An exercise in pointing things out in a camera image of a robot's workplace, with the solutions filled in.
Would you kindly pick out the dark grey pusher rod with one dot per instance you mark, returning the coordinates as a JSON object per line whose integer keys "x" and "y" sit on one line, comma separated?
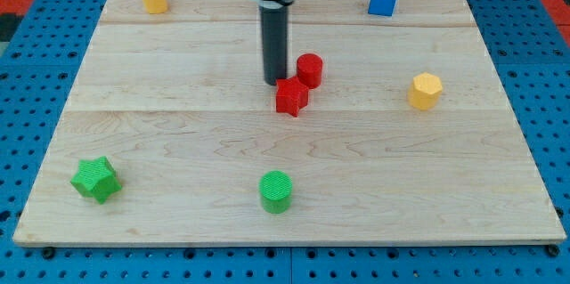
{"x": 274, "y": 36}

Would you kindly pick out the green cylinder block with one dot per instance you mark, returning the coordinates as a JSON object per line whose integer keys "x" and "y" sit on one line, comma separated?
{"x": 275, "y": 190}

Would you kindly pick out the red star block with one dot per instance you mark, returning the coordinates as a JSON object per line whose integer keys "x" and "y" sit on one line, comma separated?
{"x": 291, "y": 96}

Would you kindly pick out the wooden board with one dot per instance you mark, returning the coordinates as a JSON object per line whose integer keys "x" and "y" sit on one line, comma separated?
{"x": 178, "y": 105}

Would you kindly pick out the blue pentagon block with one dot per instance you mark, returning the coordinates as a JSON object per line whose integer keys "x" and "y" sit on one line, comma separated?
{"x": 382, "y": 7}

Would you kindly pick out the yellow hexagon block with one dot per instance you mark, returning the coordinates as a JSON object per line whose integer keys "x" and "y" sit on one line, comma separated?
{"x": 424, "y": 91}

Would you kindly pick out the red cylinder block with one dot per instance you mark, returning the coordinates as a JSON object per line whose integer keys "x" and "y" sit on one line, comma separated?
{"x": 309, "y": 69}

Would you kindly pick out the green star block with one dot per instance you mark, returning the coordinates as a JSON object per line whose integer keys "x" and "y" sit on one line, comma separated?
{"x": 96, "y": 178}

